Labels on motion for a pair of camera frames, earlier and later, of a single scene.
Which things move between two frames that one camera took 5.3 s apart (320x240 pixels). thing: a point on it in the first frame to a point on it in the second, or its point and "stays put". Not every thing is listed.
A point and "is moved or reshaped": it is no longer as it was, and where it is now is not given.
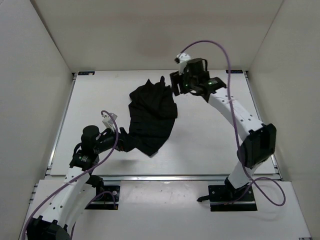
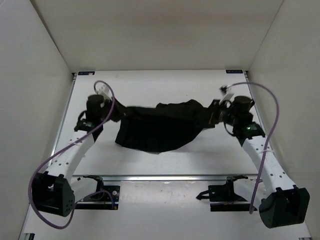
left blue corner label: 86,73 stays put
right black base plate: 219,195 stays put
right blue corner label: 234,71 stays put
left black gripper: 121,139 to 121,111
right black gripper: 176,79 to 213,109
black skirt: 152,112 is moved or reshaped
